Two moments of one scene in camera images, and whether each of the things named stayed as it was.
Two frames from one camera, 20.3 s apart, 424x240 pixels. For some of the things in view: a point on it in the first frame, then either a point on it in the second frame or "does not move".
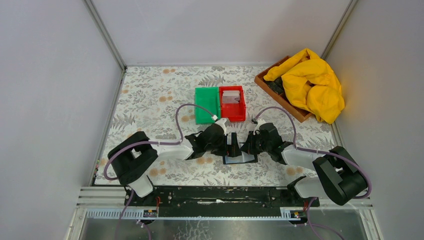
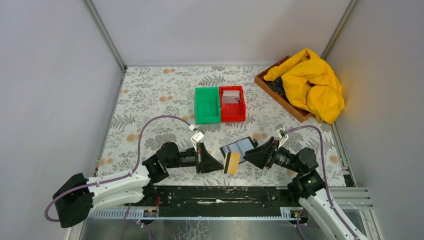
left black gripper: (232, 150) to (208, 164)
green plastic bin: (208, 98) does not move
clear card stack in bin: (231, 96) does not move
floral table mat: (213, 126) does not move
